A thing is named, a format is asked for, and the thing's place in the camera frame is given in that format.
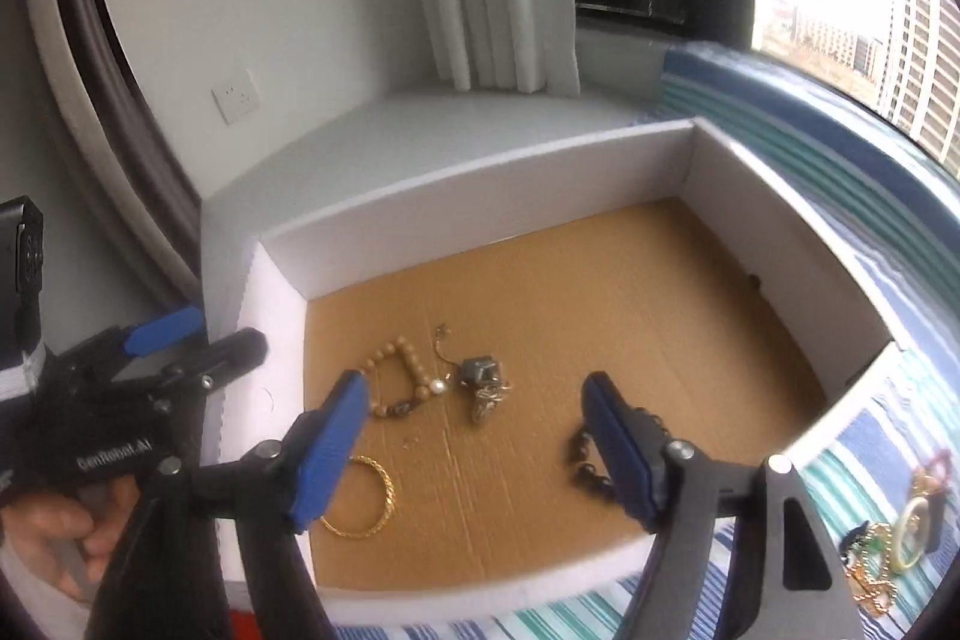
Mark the high-rise buildings outside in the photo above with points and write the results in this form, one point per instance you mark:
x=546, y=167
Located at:
x=862, y=10

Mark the dark grey square pendant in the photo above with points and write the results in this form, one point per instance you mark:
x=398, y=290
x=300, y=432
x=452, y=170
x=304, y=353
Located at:
x=480, y=370

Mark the gold bangle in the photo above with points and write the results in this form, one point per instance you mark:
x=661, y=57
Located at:
x=387, y=482

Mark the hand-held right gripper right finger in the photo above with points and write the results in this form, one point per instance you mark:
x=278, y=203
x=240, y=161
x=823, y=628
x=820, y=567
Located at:
x=619, y=452

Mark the green bead jewelry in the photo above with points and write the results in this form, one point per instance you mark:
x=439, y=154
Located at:
x=862, y=542

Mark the white box with cardboard bottom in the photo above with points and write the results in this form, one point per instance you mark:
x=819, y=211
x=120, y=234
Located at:
x=600, y=310

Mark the striped blanket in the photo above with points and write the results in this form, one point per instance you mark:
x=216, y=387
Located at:
x=847, y=175

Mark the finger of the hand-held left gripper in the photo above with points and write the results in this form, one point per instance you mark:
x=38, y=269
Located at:
x=166, y=329
x=229, y=353

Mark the person's left hand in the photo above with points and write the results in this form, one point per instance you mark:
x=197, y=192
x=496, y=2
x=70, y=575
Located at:
x=45, y=531

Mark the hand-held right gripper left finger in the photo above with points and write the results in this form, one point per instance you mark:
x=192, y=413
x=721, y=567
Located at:
x=331, y=452

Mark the dark brown frame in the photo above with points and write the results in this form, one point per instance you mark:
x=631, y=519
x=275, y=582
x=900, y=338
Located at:
x=112, y=85

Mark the white wall socket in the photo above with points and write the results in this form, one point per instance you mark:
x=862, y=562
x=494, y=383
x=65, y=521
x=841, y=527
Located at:
x=237, y=100

